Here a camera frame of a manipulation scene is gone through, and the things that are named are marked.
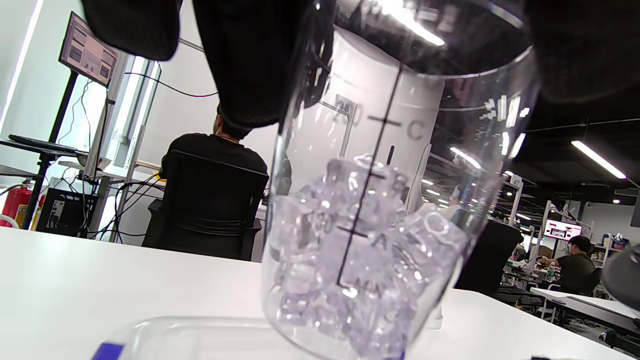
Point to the person's left hand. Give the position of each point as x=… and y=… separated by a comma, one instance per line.
x=250, y=60

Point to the clear plastic shaker cup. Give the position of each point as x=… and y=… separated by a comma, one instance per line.
x=450, y=150

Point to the pile of clear ice cubes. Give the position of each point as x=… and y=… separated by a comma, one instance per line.
x=350, y=260

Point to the clear container with blue clips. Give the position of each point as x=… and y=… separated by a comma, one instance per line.
x=200, y=340

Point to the black office chair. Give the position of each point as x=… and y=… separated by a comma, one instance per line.
x=210, y=215
x=487, y=255

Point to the lit monitor on stand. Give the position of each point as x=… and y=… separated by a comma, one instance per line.
x=87, y=52

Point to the black keyboard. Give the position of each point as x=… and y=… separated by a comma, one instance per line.
x=42, y=145

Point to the black computer tower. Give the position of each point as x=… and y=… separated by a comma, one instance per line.
x=65, y=212

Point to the red canister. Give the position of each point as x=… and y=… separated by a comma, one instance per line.
x=15, y=205

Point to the small lit screen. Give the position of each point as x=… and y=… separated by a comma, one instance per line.
x=562, y=230

